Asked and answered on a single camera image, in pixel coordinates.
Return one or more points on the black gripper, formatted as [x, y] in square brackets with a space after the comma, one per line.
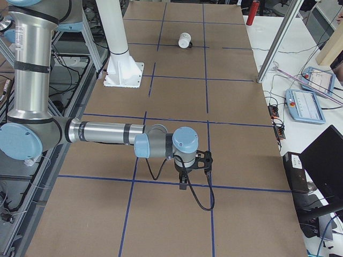
[184, 170]

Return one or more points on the white mug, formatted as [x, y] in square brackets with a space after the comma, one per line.
[185, 40]

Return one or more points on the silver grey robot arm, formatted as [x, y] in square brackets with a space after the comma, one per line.
[30, 129]

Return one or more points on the orange black connector strip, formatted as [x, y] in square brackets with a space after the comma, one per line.
[278, 124]

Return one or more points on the black computer box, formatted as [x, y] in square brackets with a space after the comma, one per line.
[295, 173]

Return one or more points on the near blue teach pendant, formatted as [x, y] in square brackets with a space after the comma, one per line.
[303, 106]

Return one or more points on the blue teach pendant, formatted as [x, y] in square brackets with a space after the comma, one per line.
[303, 106]
[318, 79]

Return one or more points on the black monitor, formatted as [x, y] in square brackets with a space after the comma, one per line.
[322, 160]

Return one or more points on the far blue teach pendant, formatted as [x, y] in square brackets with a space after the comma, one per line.
[318, 79]

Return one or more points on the red cylinder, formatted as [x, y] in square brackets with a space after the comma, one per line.
[252, 12]

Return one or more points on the wooden beam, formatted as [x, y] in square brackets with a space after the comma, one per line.
[332, 48]

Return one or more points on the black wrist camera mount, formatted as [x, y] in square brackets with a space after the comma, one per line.
[203, 160]

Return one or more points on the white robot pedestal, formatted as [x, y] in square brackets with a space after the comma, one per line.
[122, 70]

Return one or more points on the aluminium frame post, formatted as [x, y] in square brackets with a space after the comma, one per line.
[286, 22]

